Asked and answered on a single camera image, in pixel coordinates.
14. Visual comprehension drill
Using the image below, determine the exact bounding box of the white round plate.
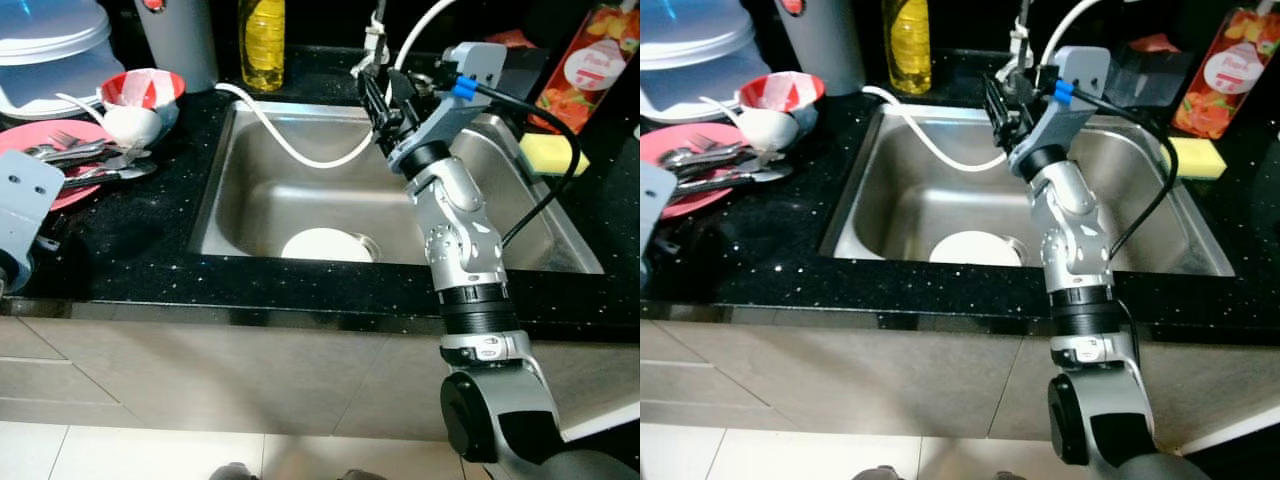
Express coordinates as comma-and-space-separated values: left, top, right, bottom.
928, 230, 1029, 267
282, 228, 381, 264

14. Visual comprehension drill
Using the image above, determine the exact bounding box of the red and white bowl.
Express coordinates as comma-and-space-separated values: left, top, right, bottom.
738, 70, 827, 153
98, 68, 187, 149

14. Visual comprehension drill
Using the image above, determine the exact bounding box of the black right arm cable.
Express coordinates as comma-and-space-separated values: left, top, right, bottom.
455, 78, 583, 249
1060, 82, 1181, 263

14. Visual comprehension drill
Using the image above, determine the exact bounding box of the grey canister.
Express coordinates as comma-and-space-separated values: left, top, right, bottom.
775, 0, 866, 96
135, 0, 219, 94

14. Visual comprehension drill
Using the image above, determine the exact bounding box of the white lidded plastic container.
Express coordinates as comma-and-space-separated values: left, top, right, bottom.
640, 0, 766, 123
0, 0, 126, 121

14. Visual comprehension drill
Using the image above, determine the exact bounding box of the silver fork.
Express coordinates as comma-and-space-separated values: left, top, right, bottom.
22, 130, 109, 163
660, 135, 751, 169

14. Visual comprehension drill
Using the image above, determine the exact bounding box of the white plastic spoon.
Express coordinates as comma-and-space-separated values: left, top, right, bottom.
698, 95, 749, 126
55, 92, 109, 126

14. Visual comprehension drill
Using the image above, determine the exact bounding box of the white hose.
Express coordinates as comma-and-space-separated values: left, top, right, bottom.
862, 85, 1011, 173
1040, 0, 1106, 66
215, 83, 376, 169
393, 0, 463, 73

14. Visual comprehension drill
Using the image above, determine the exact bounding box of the clear plastic box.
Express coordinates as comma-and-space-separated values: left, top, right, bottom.
1110, 40, 1191, 109
485, 30, 551, 101

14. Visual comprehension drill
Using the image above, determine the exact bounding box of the stainless steel sink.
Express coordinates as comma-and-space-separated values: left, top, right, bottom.
820, 105, 1236, 279
188, 98, 607, 276

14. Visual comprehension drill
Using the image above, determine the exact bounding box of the pink plate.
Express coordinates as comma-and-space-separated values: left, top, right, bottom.
640, 123, 756, 219
0, 120, 116, 213

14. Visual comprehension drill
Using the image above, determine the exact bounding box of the red juice carton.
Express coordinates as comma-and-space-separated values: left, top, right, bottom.
1172, 5, 1280, 141
530, 0, 641, 136

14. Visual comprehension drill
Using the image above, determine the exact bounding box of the chrome faucet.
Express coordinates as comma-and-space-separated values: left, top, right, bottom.
1005, 0, 1036, 76
350, 0, 393, 83

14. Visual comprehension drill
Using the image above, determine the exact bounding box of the silver spoon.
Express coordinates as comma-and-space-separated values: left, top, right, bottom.
690, 163, 796, 196
60, 158, 158, 191

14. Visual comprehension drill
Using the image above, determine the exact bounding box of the beige cabinet front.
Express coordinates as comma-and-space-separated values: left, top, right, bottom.
0, 315, 641, 446
640, 320, 1280, 451

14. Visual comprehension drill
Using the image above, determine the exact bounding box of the yellow sponge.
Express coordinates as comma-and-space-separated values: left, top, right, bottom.
1160, 137, 1229, 181
520, 133, 591, 178

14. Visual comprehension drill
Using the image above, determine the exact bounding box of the yellow oil bottle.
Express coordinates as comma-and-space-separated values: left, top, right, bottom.
238, 0, 287, 93
882, 0, 933, 96

